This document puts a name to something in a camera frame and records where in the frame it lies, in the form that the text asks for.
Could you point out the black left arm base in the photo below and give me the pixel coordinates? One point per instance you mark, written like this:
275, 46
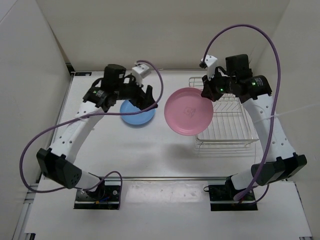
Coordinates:
107, 196

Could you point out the pink plastic plate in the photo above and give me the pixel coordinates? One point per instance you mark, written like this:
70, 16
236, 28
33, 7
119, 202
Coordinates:
187, 113

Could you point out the white zip tie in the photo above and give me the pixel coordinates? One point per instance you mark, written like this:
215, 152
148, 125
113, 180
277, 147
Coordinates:
276, 115

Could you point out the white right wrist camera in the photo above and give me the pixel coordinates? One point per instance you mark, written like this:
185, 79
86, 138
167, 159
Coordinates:
209, 62

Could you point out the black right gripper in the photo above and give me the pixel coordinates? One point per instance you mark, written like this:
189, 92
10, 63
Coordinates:
208, 90

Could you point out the blue plastic plate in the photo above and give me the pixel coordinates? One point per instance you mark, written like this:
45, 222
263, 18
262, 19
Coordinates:
136, 120

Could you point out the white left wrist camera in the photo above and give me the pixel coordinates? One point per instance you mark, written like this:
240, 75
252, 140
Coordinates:
139, 72

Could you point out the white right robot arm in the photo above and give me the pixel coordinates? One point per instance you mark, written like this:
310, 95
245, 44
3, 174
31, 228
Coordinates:
280, 160

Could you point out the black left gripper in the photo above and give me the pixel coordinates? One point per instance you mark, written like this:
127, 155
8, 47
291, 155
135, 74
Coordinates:
141, 98

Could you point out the black xdof label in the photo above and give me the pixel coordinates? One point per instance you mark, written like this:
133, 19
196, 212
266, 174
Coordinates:
83, 74

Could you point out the metal wire dish rack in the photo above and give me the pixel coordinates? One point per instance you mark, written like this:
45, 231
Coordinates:
231, 127

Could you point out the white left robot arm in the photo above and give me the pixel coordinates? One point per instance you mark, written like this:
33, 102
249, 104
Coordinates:
57, 162

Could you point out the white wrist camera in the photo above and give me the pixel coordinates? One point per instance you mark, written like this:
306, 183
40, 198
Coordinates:
139, 72
209, 62

